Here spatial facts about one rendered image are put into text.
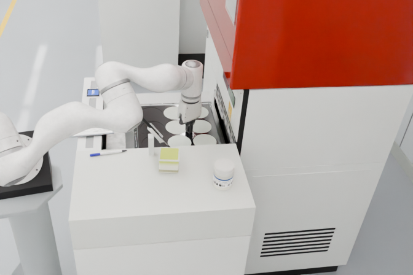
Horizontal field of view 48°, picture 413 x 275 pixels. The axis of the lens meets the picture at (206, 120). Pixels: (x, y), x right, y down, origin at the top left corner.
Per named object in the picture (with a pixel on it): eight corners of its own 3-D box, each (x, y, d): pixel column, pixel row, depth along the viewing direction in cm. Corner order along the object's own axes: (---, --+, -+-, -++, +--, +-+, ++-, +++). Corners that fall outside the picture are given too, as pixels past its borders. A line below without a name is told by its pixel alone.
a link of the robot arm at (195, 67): (176, 94, 188) (198, 99, 186) (176, 65, 180) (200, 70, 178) (182, 84, 195) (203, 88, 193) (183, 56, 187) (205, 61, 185)
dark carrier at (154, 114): (209, 104, 221) (209, 103, 221) (222, 151, 194) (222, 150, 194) (136, 107, 216) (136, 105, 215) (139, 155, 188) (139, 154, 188)
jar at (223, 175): (230, 177, 171) (232, 157, 166) (233, 190, 166) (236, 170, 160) (211, 177, 170) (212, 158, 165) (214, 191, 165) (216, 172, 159)
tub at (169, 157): (179, 161, 177) (180, 147, 173) (178, 174, 171) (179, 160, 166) (160, 160, 176) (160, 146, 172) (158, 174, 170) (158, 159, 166)
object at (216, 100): (216, 105, 230) (217, 88, 224) (233, 164, 195) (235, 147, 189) (212, 105, 229) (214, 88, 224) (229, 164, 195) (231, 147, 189)
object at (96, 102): (106, 100, 231) (104, 77, 223) (103, 177, 188) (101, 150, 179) (86, 101, 230) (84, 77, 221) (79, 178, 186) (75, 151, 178)
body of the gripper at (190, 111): (194, 88, 197) (193, 110, 203) (175, 96, 191) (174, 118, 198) (206, 96, 192) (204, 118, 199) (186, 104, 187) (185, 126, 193)
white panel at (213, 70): (208, 72, 260) (213, 3, 237) (238, 170, 196) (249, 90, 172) (203, 72, 260) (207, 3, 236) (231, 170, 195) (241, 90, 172)
